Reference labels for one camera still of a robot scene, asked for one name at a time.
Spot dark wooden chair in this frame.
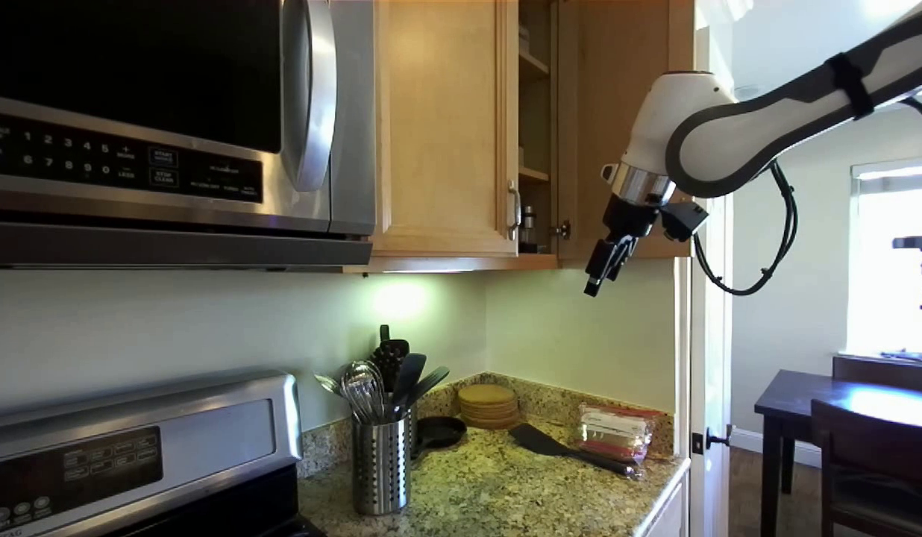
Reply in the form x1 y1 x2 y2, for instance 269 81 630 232
811 402 922 537

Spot stainless microwave oven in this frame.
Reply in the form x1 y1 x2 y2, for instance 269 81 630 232
0 0 377 270

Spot red plastic food package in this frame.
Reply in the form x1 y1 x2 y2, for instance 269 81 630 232
578 406 653 463

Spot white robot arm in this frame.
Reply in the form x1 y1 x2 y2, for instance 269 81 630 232
584 6 922 294

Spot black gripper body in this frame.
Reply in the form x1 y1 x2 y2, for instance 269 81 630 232
583 190 681 299

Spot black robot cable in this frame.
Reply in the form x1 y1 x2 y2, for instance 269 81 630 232
690 157 802 299

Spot stack of round cork coasters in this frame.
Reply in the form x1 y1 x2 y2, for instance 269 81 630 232
456 384 520 428

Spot black spatula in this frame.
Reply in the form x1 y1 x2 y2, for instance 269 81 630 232
510 424 636 476

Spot wooden cupboard door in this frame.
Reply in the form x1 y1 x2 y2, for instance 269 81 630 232
554 0 696 267
374 0 514 260

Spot stainless gas stove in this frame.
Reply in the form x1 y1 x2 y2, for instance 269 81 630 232
0 373 325 537

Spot steel utensil holder near stove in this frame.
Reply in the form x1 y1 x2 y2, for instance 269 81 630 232
353 418 414 516

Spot small black pan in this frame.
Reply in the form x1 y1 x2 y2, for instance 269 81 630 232
414 418 466 446

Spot dark wooden dining table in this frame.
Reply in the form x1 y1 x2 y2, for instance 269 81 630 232
756 370 922 537

